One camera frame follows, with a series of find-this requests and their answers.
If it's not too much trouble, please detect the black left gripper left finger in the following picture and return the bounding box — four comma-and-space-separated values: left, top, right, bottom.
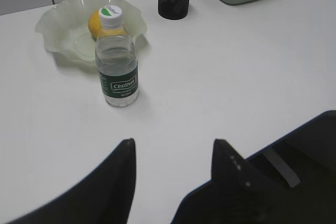
12, 138, 136, 223

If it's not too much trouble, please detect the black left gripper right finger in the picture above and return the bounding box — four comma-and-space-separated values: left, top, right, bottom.
172, 139, 277, 223

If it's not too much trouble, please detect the clear Cestbon water bottle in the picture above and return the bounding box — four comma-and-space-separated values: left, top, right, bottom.
95, 5, 139, 107

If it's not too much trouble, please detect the yellow mango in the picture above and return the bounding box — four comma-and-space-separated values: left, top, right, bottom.
88, 10, 101, 40

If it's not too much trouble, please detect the pale green wavy plate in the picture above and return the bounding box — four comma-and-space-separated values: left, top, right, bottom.
35, 0, 147, 62

